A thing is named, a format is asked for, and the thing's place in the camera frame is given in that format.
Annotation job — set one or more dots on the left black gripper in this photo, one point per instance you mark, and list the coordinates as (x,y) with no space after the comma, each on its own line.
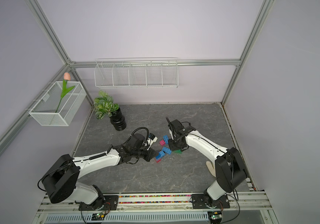
(150,154)

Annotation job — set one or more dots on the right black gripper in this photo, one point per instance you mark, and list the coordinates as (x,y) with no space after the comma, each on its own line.
(171,147)

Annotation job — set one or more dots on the blue long lego brick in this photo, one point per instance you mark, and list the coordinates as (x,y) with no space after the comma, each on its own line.
(160,155)
(166,150)
(165,138)

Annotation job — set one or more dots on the green long lego brick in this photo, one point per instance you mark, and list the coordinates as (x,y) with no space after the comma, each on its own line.
(178,151)

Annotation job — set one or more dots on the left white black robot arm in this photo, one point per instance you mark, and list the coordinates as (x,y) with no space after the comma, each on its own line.
(61,181)

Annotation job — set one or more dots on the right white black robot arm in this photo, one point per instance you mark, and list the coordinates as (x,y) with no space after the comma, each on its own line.
(228,164)

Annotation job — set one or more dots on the pink lego brick middle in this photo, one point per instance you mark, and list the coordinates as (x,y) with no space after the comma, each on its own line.
(162,142)

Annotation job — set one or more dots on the green potted plant black pot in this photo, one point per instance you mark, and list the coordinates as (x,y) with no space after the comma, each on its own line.
(104,105)

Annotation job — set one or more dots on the white mesh side basket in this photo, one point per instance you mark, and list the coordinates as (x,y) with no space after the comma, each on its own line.
(44,109)

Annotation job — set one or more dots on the pink artificial tulip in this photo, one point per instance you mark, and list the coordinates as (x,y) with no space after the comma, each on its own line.
(65,89)

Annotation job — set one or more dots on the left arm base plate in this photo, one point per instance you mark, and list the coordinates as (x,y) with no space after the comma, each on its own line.
(104,203)

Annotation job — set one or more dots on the white wire wall basket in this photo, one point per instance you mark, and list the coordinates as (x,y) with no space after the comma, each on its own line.
(136,72)

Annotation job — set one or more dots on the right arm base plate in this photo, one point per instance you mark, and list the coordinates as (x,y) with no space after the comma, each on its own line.
(203,201)

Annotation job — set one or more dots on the aluminium front rail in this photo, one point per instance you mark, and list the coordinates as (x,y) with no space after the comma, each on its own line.
(163,208)

